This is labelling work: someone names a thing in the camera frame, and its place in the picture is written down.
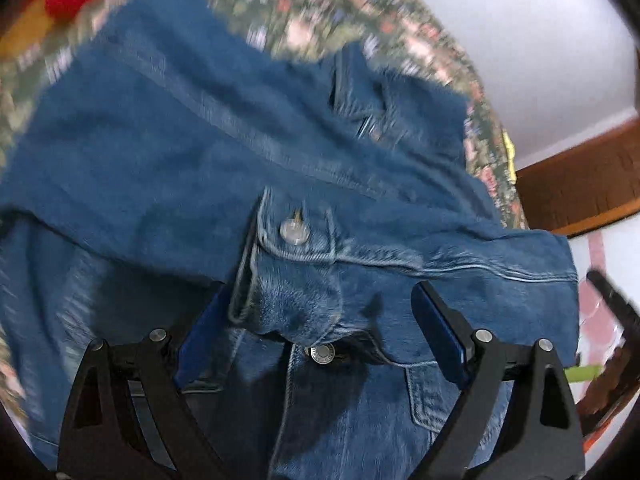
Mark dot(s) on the floral blanket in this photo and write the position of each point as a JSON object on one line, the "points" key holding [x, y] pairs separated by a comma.
{"points": [[310, 5]]}

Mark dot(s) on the blue denim jacket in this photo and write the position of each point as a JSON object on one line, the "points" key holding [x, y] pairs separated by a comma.
{"points": [[190, 150]]}

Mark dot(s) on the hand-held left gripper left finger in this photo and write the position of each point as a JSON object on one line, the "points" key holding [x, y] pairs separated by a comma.
{"points": [[200, 345]]}

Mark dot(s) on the yellow bed sheet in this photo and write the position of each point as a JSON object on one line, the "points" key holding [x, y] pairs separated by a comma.
{"points": [[509, 152]]}

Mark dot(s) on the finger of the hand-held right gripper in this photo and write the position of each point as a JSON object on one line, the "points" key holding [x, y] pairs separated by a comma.
{"points": [[612, 297]]}

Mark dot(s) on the wooden wardrobe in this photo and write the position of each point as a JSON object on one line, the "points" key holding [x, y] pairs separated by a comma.
{"points": [[575, 185]]}

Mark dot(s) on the wooden nightstand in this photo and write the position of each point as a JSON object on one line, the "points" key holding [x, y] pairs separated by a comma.
{"points": [[25, 30]]}

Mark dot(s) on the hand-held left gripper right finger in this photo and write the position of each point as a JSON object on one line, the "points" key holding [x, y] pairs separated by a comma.
{"points": [[442, 332]]}

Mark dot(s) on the frosted wardrobe sliding door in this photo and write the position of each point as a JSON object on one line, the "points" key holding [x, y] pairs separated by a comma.
{"points": [[597, 255]]}

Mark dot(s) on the person's right hand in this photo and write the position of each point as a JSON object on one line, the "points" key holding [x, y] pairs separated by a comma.
{"points": [[612, 380]]}

